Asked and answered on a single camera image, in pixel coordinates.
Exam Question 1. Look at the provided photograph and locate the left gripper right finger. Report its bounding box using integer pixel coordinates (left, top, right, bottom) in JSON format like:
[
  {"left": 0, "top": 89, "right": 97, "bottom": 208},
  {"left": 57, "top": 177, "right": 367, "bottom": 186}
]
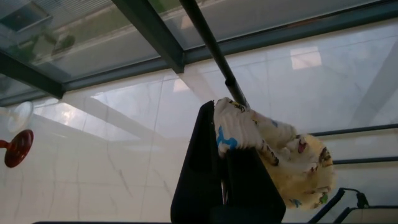
[{"left": 214, "top": 147, "right": 287, "bottom": 223}]

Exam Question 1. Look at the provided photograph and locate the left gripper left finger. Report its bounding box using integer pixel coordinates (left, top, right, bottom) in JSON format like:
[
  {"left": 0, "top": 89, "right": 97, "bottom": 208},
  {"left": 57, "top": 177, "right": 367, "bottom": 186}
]
[{"left": 170, "top": 100, "right": 224, "bottom": 224}]

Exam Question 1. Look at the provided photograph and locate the cream printed garment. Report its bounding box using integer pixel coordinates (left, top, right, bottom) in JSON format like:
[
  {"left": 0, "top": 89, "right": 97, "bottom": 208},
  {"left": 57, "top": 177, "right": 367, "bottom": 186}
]
[{"left": 213, "top": 97, "right": 337, "bottom": 210}]

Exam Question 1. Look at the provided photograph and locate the black clothes rack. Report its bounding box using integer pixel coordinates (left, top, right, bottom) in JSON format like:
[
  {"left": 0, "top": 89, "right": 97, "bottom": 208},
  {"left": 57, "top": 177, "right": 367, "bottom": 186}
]
[{"left": 178, "top": 0, "right": 398, "bottom": 165}]

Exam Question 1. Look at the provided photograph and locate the window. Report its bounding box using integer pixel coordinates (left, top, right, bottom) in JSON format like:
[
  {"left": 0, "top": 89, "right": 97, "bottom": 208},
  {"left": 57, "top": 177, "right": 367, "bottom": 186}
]
[{"left": 0, "top": 0, "right": 398, "bottom": 107}]

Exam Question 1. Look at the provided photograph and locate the red round knob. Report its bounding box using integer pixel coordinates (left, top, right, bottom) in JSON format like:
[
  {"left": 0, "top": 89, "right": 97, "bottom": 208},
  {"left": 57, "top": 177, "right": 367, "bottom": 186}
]
[{"left": 0, "top": 129, "right": 34, "bottom": 169}]

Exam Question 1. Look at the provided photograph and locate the black power cable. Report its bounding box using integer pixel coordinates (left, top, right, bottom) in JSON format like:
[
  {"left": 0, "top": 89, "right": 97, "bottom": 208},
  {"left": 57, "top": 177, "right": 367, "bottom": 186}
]
[{"left": 307, "top": 187, "right": 370, "bottom": 224}]

